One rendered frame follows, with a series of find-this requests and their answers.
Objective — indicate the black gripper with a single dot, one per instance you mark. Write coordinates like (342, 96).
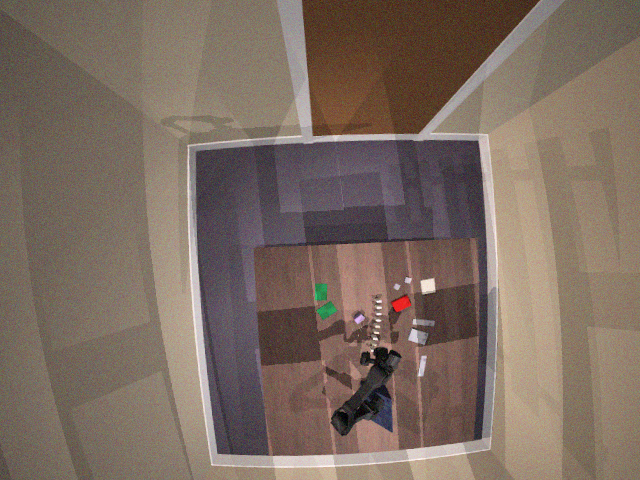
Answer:
(365, 359)

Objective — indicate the red flat block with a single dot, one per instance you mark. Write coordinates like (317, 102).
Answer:
(401, 303)

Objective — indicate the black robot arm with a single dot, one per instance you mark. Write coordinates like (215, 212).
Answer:
(378, 375)

